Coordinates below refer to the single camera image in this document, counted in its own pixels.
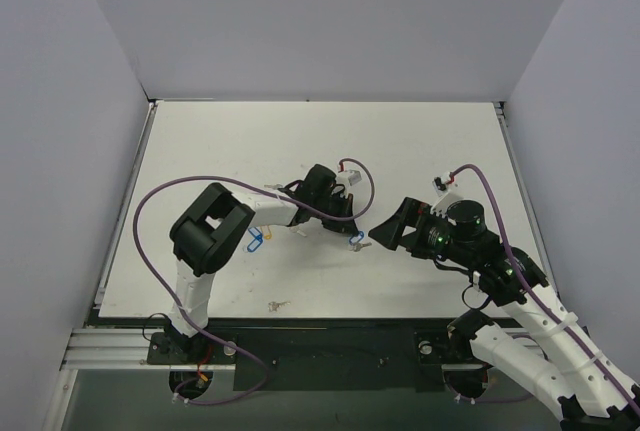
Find blue key tag with keys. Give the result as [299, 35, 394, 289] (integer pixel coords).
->
[348, 231, 371, 252]

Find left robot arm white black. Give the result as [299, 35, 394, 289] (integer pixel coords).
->
[169, 164, 362, 363]

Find silver key centre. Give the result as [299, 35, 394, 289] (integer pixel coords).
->
[291, 226, 307, 238]

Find white head key front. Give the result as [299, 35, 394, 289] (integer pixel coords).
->
[268, 301, 290, 312]

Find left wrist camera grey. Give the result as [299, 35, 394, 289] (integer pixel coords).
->
[336, 169, 362, 187]

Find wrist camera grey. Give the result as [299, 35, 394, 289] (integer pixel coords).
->
[432, 175, 455, 192]
[336, 169, 362, 187]

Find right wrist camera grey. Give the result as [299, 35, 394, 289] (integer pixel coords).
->
[432, 175, 455, 192]

